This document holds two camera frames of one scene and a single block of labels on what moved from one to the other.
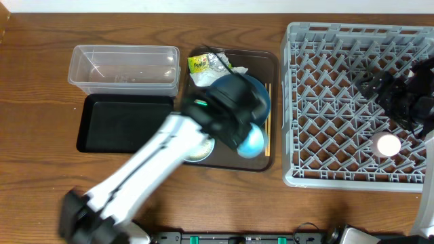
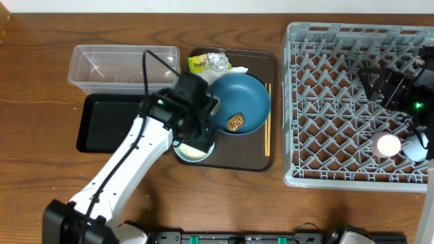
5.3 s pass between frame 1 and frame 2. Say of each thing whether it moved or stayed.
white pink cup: stayed
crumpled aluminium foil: stayed
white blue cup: moved
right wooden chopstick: stayed
